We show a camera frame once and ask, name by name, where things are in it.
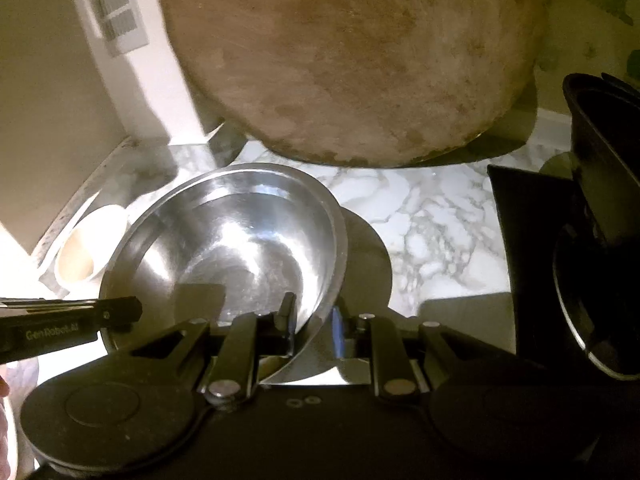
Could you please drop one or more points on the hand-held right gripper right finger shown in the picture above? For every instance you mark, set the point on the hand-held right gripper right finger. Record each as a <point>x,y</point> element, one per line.
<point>339,332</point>

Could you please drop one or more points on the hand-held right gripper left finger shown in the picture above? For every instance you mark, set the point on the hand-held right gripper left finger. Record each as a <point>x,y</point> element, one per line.
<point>285,325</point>

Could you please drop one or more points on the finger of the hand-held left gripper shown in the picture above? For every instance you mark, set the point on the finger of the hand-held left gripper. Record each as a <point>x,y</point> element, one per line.
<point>122,310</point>

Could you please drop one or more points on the cream bowl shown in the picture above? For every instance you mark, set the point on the cream bowl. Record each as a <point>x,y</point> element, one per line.
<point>85,255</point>

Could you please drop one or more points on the stainless steel bowl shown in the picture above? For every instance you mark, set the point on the stainless steel bowl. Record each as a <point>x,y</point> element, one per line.
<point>235,240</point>

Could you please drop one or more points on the person's left hand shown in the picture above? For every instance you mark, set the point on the person's left hand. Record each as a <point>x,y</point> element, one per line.
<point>10,410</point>

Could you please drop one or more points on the round wooden cutting board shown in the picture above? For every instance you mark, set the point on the round wooden cutting board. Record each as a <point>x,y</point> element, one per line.
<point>350,60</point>

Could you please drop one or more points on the black pot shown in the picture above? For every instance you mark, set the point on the black pot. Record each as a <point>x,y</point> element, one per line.
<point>605,210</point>

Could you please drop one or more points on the white vent grille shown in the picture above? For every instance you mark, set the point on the white vent grille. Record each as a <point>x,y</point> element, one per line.
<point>112,5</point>

